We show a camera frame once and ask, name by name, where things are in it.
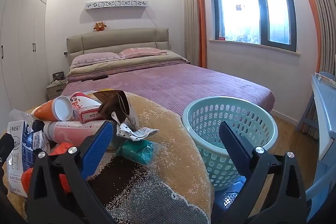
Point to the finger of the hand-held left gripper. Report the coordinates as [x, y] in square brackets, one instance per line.
[5, 146]

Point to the dark framed window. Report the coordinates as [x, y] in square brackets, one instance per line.
[260, 8]

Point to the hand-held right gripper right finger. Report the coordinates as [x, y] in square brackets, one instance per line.
[233, 145]

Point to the beige bed headboard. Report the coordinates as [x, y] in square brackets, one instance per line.
[118, 40]

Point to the white wardrobe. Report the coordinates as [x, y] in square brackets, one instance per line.
[21, 43]

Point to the white and blue milk carton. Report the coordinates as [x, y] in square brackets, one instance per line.
[18, 161]

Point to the brown printed blanket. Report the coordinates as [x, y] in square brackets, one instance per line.
[170, 148]

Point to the red patterned card box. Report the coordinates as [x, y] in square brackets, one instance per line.
[86, 115]

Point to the dark cloth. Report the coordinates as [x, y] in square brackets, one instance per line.
[98, 76]

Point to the white desk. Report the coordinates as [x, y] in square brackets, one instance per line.
[325, 108]

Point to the teal plastic basket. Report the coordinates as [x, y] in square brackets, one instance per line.
[210, 119]

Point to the white window sill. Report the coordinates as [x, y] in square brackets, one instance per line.
[249, 47]

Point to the beige and orange curtain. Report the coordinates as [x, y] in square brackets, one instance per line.
[191, 16]
[323, 16]

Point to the brown paper bag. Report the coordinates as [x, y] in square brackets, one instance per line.
[115, 106]

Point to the beige folded quilt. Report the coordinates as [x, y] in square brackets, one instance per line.
[147, 62]

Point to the white dotted wrapper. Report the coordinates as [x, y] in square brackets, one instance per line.
[136, 133]

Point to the orange plush toy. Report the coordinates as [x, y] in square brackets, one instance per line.
[99, 26]

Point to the pink plastic bottle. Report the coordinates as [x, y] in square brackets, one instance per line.
[68, 132]

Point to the blue plastic stool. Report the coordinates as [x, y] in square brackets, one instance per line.
[228, 197]

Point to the dark patterned box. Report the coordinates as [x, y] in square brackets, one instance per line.
[58, 75]

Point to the small window sticker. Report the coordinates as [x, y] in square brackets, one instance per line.
[238, 7]

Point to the small red box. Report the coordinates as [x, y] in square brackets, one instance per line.
[221, 38]

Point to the pink pillow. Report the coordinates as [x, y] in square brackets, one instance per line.
[92, 58]
[141, 53]

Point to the beige nightstand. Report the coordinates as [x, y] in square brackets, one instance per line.
[55, 90]

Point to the clear plastic bag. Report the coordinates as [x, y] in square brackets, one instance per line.
[17, 115]

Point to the green plastic pack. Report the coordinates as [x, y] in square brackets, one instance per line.
[139, 151]

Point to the red white snack packet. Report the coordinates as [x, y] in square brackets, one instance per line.
[84, 100]

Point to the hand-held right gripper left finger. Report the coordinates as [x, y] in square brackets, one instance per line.
[97, 148]

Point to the bed with purple cover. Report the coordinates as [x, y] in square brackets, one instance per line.
[170, 82]

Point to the orange-red wrapper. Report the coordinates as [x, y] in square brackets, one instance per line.
[61, 147]

